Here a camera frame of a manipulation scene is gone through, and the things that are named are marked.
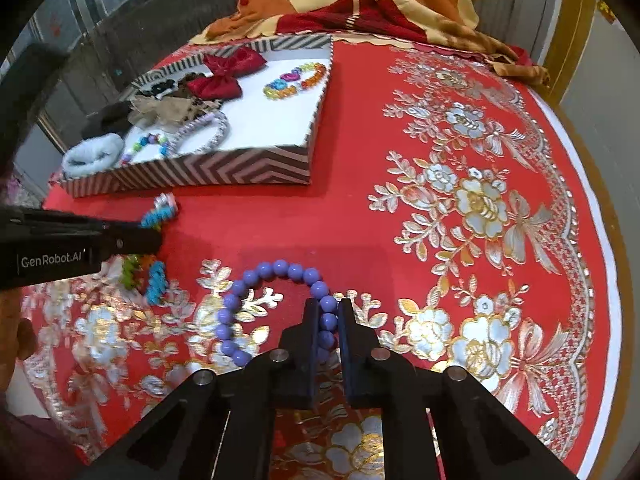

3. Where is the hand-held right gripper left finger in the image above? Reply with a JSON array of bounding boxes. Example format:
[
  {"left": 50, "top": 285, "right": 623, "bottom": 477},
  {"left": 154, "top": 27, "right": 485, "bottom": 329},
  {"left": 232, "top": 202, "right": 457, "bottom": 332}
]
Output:
[{"left": 75, "top": 297, "right": 323, "bottom": 480}]

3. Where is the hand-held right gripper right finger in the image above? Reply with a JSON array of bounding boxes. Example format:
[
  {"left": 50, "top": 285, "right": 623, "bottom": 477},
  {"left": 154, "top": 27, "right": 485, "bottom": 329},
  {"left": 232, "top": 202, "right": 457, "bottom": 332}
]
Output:
[{"left": 337, "top": 297, "right": 593, "bottom": 480}]

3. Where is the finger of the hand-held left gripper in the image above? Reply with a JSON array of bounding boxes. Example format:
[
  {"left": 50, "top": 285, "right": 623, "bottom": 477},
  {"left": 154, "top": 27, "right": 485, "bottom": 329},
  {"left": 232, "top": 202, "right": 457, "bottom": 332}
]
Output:
[
  {"left": 60, "top": 212, "right": 151, "bottom": 233},
  {"left": 95, "top": 227, "right": 165, "bottom": 264}
]

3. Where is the purple bead bracelet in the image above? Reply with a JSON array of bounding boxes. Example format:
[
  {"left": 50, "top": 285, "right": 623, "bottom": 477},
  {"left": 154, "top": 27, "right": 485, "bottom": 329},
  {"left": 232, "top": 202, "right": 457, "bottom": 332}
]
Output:
[{"left": 215, "top": 259, "right": 337, "bottom": 367}]

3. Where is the dark brown scrunchie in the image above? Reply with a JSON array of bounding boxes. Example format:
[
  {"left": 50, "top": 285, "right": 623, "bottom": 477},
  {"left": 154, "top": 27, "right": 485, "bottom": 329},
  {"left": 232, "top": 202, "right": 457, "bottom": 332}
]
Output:
[{"left": 80, "top": 101, "right": 133, "bottom": 140}]

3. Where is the beige burlap bow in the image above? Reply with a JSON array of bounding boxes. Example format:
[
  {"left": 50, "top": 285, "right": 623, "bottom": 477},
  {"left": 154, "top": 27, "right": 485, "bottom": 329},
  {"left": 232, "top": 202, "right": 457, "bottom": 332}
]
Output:
[{"left": 127, "top": 95, "right": 223, "bottom": 126}]

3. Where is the grey braided hair tie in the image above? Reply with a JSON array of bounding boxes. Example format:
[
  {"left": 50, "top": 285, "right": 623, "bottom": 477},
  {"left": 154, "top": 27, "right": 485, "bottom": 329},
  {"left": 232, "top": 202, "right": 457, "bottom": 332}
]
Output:
[{"left": 162, "top": 110, "right": 232, "bottom": 158}]

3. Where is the red satin bow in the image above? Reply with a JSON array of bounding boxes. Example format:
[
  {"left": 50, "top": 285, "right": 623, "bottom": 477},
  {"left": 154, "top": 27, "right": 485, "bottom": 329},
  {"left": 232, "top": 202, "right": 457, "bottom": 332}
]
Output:
[{"left": 187, "top": 45, "right": 268, "bottom": 101}]

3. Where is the striped tray box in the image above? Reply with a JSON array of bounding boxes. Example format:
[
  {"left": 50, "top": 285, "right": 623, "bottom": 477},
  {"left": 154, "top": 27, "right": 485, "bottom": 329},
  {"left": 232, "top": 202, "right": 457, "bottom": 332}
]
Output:
[{"left": 60, "top": 34, "right": 335, "bottom": 200}]

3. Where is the translucent multicolour bead bracelet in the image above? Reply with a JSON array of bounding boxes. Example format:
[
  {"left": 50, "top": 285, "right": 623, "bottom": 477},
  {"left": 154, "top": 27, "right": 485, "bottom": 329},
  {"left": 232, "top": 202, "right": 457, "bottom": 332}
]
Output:
[{"left": 262, "top": 61, "right": 328, "bottom": 102}]

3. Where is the person's left forearm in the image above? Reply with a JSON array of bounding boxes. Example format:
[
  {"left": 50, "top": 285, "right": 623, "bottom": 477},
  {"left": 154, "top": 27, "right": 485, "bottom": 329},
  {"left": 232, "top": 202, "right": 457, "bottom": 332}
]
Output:
[{"left": 0, "top": 405, "right": 86, "bottom": 480}]

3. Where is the person's left hand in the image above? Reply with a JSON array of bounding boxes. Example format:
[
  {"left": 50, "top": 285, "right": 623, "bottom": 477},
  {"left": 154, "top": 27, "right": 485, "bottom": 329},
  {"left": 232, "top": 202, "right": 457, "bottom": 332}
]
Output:
[{"left": 0, "top": 285, "right": 37, "bottom": 411}]

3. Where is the fluffy pale blue scrunchie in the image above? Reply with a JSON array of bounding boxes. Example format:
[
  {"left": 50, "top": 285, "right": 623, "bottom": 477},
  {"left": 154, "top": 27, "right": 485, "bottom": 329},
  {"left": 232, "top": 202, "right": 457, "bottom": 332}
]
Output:
[{"left": 62, "top": 132, "right": 125, "bottom": 178}]

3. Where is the red floral tablecloth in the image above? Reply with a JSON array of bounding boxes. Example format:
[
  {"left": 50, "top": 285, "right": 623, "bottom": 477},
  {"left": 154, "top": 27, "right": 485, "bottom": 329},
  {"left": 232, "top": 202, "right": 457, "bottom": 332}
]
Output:
[{"left": 20, "top": 40, "right": 608, "bottom": 480}]

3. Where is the metal glass door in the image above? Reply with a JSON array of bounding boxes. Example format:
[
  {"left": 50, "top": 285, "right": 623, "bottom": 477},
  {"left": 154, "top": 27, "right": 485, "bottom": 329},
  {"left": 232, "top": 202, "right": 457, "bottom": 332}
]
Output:
[{"left": 20, "top": 0, "right": 251, "bottom": 111}]

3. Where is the printed blanket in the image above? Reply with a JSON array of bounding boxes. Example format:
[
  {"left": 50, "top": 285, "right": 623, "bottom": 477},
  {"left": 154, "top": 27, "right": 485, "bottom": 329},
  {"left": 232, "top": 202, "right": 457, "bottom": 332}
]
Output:
[{"left": 187, "top": 0, "right": 551, "bottom": 88}]

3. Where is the green turquoise bead bracelet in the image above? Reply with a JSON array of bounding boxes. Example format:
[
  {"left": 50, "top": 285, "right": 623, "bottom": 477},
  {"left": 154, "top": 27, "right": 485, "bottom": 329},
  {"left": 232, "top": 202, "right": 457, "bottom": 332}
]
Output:
[{"left": 120, "top": 255, "right": 168, "bottom": 306}]

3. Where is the pastel beaded bracelet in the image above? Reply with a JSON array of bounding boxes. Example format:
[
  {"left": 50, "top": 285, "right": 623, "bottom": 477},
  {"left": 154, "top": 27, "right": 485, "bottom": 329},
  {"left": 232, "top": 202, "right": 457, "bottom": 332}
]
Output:
[{"left": 119, "top": 131, "right": 171, "bottom": 166}]

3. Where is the yellow wooden door frame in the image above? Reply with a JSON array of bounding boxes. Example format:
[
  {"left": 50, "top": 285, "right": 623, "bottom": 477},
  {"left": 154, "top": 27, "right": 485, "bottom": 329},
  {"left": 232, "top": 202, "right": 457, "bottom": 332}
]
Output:
[{"left": 532, "top": 0, "right": 600, "bottom": 106}]

